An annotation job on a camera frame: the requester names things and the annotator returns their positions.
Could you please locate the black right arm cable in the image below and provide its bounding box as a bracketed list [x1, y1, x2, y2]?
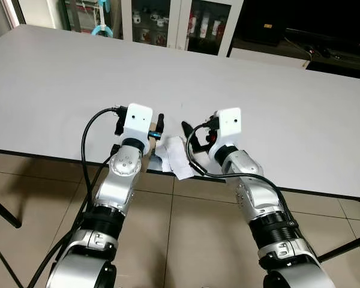
[187, 120, 298, 229]

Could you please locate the teal hanging holder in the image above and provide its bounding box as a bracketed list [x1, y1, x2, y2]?
[90, 0, 115, 38]

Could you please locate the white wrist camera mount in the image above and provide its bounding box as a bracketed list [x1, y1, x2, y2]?
[123, 103, 154, 145]
[211, 107, 243, 158]

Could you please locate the black monitor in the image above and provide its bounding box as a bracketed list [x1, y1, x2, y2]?
[234, 0, 360, 50]

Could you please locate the brown cardboard piece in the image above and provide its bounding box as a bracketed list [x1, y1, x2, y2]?
[143, 131, 164, 175]

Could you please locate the white glass door cabinet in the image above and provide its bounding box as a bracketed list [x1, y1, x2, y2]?
[60, 0, 244, 58]

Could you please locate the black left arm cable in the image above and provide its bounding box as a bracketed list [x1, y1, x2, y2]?
[27, 107, 122, 288]

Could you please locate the black table leg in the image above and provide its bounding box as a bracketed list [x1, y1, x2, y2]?
[0, 192, 22, 229]
[318, 232, 360, 263]

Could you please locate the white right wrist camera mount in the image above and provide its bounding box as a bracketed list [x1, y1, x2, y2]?
[211, 107, 243, 158]

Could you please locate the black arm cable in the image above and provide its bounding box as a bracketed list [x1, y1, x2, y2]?
[187, 120, 298, 229]
[27, 107, 122, 288]

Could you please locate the crumpled white tissue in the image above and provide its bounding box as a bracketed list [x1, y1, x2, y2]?
[153, 135, 199, 181]

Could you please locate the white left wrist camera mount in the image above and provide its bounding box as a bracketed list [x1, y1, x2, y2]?
[123, 103, 154, 145]

